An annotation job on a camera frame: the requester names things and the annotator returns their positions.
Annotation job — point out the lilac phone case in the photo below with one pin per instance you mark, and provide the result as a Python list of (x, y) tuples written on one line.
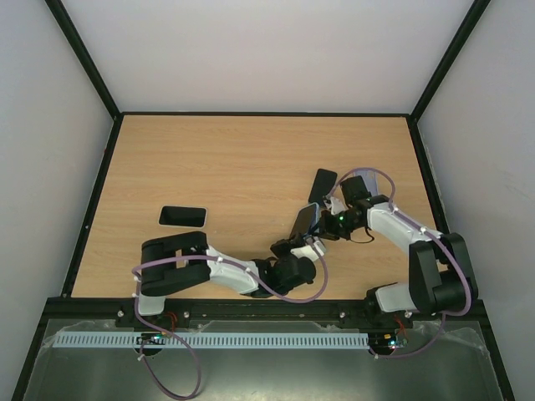
[(370, 180)]

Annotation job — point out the light blue slotted cable duct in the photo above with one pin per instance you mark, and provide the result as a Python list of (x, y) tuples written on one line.
[(213, 340)]

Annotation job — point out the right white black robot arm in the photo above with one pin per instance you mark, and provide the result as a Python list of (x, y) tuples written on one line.
[(440, 274)]

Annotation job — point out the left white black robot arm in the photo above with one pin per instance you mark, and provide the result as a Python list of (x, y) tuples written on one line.
[(172, 264)]

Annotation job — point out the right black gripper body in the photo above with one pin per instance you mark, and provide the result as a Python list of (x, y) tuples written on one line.
[(327, 223)]

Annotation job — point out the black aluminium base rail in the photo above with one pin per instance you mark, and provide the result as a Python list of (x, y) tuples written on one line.
[(190, 313)]

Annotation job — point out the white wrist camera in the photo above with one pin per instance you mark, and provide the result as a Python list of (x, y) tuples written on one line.
[(334, 205), (314, 249)]

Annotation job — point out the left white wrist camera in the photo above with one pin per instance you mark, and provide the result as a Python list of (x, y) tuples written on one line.
[(314, 249)]

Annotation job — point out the black phone green edge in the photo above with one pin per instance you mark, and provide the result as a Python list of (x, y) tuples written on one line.
[(323, 183)]

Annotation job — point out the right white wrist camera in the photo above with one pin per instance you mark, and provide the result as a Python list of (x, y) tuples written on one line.
[(334, 205)]

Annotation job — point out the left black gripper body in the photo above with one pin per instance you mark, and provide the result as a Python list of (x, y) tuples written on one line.
[(277, 247)]

